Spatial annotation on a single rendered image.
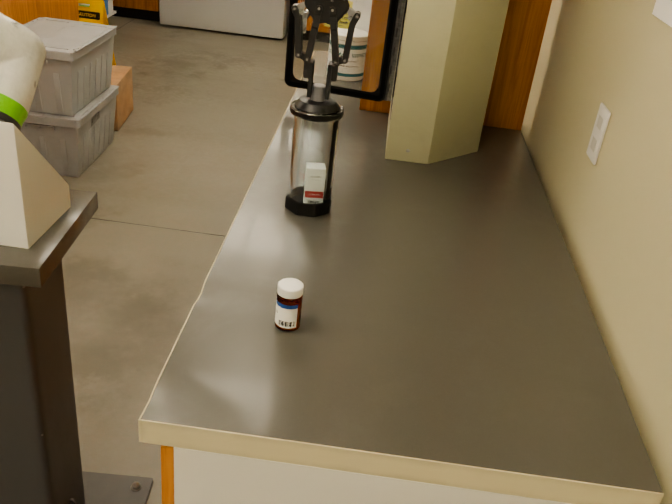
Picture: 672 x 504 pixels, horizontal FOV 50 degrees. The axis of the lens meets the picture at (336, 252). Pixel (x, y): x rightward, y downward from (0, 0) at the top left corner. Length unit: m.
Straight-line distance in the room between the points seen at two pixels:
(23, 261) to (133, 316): 1.50
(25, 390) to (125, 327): 1.21
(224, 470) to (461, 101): 1.18
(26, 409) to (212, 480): 0.68
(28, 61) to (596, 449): 1.17
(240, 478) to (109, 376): 1.57
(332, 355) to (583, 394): 0.39
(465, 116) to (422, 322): 0.81
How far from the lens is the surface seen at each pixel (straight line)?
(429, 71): 1.81
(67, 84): 3.78
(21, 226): 1.40
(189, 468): 1.06
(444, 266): 1.43
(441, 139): 1.89
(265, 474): 1.04
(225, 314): 1.21
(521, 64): 2.21
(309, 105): 1.46
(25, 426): 1.69
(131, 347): 2.70
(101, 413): 2.45
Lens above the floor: 1.63
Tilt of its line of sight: 29 degrees down
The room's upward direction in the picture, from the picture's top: 7 degrees clockwise
